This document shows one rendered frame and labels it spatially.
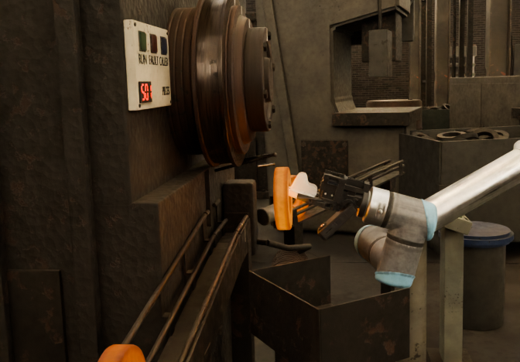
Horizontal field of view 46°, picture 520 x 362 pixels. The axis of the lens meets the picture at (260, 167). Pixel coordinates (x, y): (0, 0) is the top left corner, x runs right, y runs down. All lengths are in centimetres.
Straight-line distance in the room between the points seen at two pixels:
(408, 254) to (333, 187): 23
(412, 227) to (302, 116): 298
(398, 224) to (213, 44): 61
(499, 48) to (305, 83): 645
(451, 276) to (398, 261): 98
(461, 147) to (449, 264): 139
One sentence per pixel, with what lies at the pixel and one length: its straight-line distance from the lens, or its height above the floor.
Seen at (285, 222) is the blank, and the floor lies 78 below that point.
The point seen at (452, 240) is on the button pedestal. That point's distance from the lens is 242.
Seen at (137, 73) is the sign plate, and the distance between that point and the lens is 127.
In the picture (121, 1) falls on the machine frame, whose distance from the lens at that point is 127.
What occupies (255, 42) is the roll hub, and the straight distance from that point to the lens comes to 158.
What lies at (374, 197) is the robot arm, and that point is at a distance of 146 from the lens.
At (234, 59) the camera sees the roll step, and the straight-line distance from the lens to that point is 152.
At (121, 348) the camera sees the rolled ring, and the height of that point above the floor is 75.
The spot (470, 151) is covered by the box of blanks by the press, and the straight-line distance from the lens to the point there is 375.
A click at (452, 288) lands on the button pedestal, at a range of 247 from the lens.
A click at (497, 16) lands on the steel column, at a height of 202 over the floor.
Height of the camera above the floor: 111
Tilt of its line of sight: 8 degrees down
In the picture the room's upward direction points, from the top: 2 degrees counter-clockwise
